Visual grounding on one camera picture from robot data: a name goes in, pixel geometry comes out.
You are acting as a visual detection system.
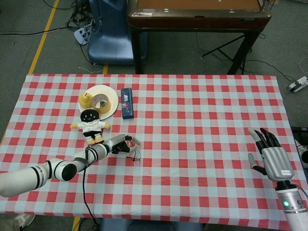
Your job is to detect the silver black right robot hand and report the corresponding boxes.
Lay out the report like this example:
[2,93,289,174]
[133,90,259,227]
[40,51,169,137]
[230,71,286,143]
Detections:
[247,128,295,181]

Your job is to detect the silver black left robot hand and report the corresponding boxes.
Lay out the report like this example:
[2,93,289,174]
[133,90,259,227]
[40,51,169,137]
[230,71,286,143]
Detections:
[108,134,141,154]

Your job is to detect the thin wire eyeglasses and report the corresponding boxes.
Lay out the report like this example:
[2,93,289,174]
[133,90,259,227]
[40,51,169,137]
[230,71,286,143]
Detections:
[125,139,142,167]

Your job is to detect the black-headed plush doll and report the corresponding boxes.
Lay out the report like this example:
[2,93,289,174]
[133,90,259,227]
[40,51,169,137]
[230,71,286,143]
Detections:
[69,109,111,146]

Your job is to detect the yellow tape roll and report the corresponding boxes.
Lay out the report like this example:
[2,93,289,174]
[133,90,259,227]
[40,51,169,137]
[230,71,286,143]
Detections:
[91,93,112,114]

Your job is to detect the dark blue rectangular box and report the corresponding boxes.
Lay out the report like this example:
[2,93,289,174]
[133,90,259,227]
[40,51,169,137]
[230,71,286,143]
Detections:
[120,88,135,120]

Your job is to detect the black electronic device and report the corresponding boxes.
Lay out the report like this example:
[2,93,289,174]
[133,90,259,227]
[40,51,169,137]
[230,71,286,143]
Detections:
[291,126,308,145]

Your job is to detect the cream round plate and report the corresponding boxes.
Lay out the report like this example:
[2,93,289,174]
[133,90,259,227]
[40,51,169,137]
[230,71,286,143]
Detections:
[79,84,119,121]

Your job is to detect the yellow pear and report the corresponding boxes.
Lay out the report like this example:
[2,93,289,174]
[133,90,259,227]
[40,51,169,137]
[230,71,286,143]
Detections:
[78,92,93,108]

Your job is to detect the red white checkered tablecloth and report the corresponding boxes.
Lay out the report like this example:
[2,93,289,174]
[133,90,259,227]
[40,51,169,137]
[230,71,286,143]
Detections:
[0,73,300,228]

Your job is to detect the dark blue stool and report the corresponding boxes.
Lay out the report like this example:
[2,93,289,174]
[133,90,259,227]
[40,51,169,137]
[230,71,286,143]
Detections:
[100,218,206,231]

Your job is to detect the blue plastic chair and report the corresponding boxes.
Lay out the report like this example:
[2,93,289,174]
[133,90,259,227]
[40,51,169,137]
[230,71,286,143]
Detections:
[87,0,148,66]

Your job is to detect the white power strip with plugs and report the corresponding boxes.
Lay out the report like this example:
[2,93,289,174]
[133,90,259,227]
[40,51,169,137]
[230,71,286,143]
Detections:
[74,25,93,46]

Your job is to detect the white sneaker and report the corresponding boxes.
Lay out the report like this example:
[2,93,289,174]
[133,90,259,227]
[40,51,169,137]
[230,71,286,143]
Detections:
[14,213,36,227]

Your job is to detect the dark brown wooden table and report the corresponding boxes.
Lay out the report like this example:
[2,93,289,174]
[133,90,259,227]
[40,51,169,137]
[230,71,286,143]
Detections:
[127,0,272,75]

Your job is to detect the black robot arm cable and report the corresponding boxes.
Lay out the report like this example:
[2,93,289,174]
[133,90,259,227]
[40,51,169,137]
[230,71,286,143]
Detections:
[82,148,99,231]

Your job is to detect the black floor cable bundle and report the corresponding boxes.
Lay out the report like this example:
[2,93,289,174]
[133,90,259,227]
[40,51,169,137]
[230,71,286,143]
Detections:
[64,0,102,32]

